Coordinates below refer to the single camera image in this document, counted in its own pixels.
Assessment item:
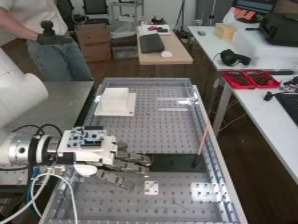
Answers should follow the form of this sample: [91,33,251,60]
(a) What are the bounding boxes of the black padded case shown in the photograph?
[139,33,167,55]

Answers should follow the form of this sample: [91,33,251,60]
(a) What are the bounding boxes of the black cable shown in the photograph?
[11,123,64,139]

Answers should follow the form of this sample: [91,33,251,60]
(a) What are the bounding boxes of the small white square plate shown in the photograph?
[144,180,162,196]

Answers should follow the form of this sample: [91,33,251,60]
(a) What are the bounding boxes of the black headphones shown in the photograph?
[220,48,253,67]

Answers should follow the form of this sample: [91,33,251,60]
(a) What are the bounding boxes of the red tray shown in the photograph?
[220,69,257,90]
[245,69,283,90]

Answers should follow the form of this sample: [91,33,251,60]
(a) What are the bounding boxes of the computer monitor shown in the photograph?
[232,0,280,14]

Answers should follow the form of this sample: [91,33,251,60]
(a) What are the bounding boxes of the black keyboard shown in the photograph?
[273,91,298,127]

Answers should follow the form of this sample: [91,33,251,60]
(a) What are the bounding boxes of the cardboard box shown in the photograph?
[79,41,114,64]
[74,23,114,45]

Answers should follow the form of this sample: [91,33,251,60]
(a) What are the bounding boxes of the light wooden block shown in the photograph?
[215,22,237,42]

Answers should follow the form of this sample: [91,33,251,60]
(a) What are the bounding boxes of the white cable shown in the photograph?
[52,171,82,224]
[0,171,54,224]

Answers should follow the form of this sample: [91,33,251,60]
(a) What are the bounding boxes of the black joystick handle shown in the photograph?
[36,19,75,46]

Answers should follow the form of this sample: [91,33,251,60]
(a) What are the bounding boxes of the wooden desk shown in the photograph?
[136,24,196,66]

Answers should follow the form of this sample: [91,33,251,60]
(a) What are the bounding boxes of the thin stick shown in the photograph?
[191,123,213,168]

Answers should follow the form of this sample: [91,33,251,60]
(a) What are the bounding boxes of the black equipment case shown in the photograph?
[259,13,298,48]

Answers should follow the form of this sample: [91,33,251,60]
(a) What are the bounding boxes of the small white box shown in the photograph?
[94,87,139,118]

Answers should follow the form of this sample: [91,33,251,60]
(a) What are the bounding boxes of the black plate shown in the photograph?
[144,153,208,174]

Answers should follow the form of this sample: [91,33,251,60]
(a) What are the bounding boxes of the white desk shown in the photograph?
[188,25,298,73]
[212,74,298,185]

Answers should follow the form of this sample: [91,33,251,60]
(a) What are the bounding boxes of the small black object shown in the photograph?
[263,91,276,102]

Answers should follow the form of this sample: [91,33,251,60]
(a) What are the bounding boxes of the person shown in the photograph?
[0,0,95,82]

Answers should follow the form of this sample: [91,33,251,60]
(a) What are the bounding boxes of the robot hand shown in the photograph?
[56,125,155,193]

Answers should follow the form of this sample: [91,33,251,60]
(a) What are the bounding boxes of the clear box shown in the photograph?
[42,77,251,224]

